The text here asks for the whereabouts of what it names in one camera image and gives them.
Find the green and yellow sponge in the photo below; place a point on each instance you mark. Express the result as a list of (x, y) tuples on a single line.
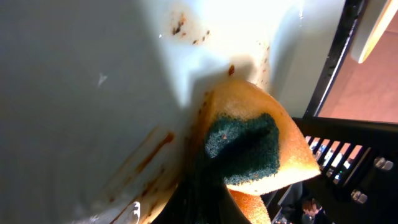
[(252, 145)]

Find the black round tray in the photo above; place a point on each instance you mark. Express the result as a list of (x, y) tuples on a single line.
[(348, 23)]

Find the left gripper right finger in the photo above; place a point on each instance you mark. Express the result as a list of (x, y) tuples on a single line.
[(226, 209)]

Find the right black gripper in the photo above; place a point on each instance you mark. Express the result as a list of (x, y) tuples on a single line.
[(358, 162)]

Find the light blue plate top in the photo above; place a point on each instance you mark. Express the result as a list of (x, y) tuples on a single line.
[(98, 97)]

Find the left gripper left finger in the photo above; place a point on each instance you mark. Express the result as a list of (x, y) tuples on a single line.
[(183, 206)]

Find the light blue plate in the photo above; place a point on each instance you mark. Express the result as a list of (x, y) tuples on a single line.
[(359, 37), (98, 97)]

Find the yellow plate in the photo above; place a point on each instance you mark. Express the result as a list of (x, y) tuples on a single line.
[(382, 15)]

